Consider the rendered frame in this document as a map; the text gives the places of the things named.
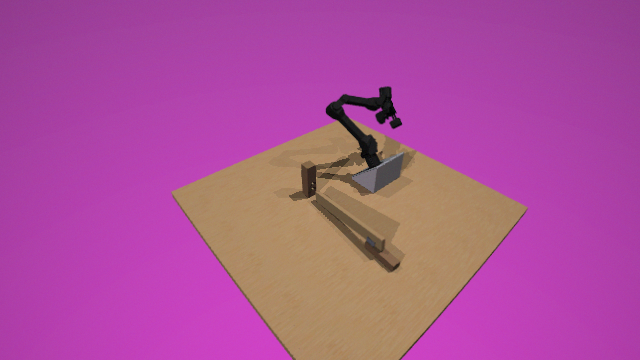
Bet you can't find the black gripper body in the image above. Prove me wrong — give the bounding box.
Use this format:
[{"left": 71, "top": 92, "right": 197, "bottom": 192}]
[{"left": 385, "top": 106, "right": 402, "bottom": 128}]

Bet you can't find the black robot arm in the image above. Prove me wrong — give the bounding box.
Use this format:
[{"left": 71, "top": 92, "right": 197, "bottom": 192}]
[{"left": 326, "top": 86, "right": 393, "bottom": 170}]

